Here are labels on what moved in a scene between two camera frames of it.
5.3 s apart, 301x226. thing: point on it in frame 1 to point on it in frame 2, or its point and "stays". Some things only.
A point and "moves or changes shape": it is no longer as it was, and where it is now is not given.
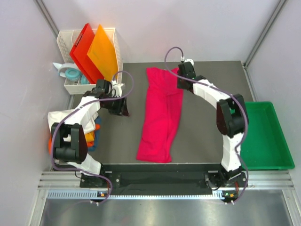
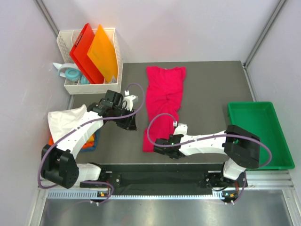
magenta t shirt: [164, 104] moves or changes shape
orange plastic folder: [102, 53] stays
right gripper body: [180, 81] to [171, 137]
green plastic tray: [264, 146] stays
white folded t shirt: [86, 116] stays
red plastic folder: [79, 52] stays
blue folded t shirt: [97, 134] stays
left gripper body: [115, 107] to [124, 122]
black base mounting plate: [163, 178] stays
